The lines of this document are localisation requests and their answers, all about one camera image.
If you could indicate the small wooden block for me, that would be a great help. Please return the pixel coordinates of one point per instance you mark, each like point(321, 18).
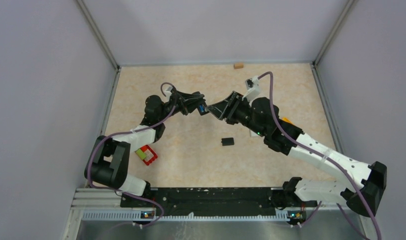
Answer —
point(238, 65)

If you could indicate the red toy basket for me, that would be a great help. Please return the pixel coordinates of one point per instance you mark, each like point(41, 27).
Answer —
point(151, 156)

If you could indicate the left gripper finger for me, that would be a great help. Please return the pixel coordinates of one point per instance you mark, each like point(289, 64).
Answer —
point(192, 105)
point(189, 96)

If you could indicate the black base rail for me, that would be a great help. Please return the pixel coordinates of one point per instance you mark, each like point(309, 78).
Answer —
point(217, 201)

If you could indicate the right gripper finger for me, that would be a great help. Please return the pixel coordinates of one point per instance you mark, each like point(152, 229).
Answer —
point(227, 102)
point(219, 113)

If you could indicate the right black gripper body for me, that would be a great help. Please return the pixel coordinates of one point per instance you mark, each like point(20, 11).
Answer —
point(241, 113)

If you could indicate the yellow triangle frame toy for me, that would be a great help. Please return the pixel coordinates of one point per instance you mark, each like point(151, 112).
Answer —
point(286, 120)

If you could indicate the green block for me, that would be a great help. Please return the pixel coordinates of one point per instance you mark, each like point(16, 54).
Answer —
point(141, 154)

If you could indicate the black battery cover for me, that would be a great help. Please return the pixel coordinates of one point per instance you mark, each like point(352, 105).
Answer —
point(227, 141)

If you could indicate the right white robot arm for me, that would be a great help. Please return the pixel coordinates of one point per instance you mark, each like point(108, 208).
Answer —
point(358, 185)

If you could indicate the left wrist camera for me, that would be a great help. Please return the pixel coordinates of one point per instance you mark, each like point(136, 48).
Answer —
point(169, 91)

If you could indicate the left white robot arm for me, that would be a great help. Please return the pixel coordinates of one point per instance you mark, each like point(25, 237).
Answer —
point(108, 164)

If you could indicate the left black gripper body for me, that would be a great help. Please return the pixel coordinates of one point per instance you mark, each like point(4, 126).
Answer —
point(178, 102)

